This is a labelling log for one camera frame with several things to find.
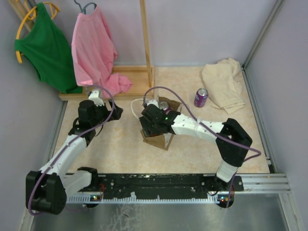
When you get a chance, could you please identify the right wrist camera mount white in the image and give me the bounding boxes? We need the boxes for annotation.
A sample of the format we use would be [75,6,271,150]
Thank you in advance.
[143,99,159,108]

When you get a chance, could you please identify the pink shirt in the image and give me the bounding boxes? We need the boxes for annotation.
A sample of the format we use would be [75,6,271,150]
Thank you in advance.
[71,7,132,96]

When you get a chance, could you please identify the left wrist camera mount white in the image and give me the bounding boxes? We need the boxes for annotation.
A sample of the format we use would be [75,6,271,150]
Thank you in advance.
[88,89,105,107]

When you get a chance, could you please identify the wooden clothes rack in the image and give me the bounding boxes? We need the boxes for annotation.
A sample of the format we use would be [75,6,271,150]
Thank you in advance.
[8,0,155,101]

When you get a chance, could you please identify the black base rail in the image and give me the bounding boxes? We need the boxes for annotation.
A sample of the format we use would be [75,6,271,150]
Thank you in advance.
[80,174,244,199]

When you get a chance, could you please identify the purple cable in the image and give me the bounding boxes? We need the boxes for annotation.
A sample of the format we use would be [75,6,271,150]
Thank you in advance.
[26,85,117,215]
[143,86,262,209]

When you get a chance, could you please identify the purple can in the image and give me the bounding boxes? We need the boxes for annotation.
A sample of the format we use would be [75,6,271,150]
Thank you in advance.
[194,88,208,108]
[158,101,171,114]

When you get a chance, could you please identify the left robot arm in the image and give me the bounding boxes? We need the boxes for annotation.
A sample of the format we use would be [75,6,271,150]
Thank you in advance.
[26,100,123,216]

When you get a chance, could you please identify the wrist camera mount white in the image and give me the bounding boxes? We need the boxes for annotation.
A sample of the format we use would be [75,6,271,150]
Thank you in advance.
[143,99,159,108]
[88,89,105,107]

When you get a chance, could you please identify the beige cloth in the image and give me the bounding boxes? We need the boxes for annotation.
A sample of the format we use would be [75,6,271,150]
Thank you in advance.
[201,58,245,114]

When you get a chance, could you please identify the yellow hanger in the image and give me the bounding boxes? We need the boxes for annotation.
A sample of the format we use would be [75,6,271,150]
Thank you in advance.
[15,1,60,64]

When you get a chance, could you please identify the brown canvas tote bag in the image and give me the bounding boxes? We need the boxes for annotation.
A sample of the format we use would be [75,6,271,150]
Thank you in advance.
[140,96,182,151]

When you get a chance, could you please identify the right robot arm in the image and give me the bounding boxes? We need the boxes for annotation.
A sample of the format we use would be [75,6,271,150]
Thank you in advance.
[139,104,253,191]

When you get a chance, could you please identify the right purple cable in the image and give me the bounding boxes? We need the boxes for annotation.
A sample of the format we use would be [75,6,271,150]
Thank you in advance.
[143,86,262,209]

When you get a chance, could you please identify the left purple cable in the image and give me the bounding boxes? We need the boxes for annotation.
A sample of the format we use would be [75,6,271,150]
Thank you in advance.
[26,85,117,215]

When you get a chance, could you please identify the grey hanger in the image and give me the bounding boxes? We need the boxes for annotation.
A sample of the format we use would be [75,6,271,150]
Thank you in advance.
[74,0,97,14]

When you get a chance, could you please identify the aluminium frame rail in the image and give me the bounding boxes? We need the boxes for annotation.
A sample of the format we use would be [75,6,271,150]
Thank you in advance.
[242,0,284,70]

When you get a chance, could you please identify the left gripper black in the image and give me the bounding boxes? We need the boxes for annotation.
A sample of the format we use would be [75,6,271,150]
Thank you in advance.
[91,99,123,127]

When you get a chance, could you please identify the green tank top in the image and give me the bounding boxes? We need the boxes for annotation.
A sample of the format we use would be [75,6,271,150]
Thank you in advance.
[14,2,82,94]

